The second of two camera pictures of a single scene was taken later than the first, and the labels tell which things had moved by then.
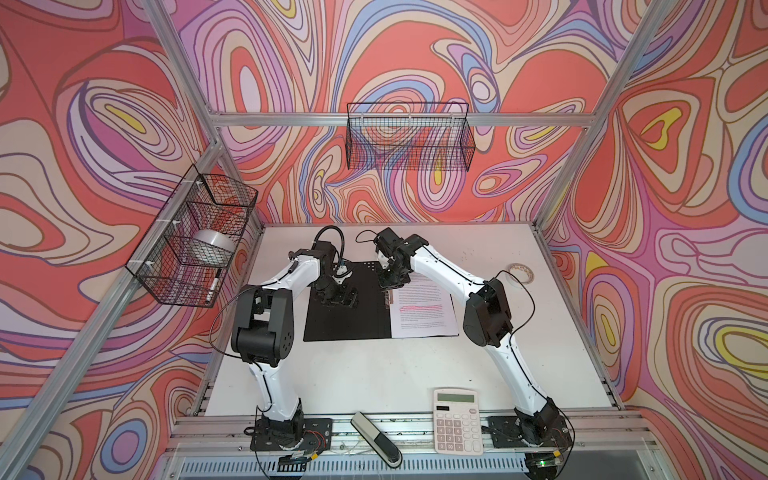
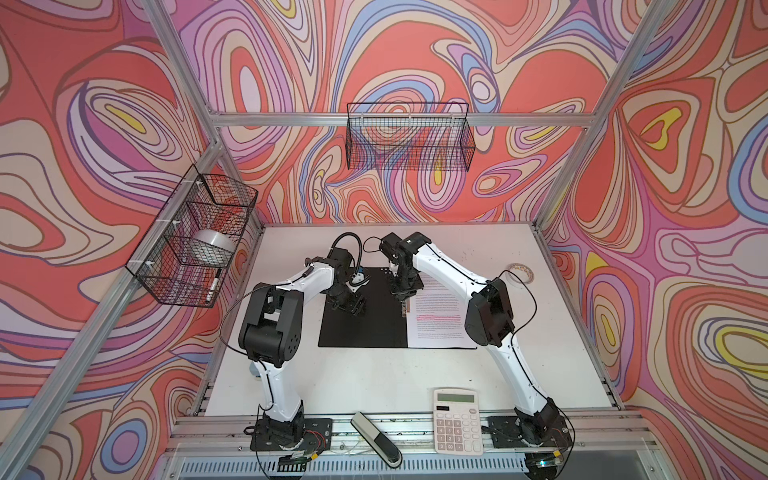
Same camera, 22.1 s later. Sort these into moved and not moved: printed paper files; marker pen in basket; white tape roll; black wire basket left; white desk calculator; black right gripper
Moved: printed paper files; black right gripper
Not moved: black wire basket left; marker pen in basket; white tape roll; white desk calculator
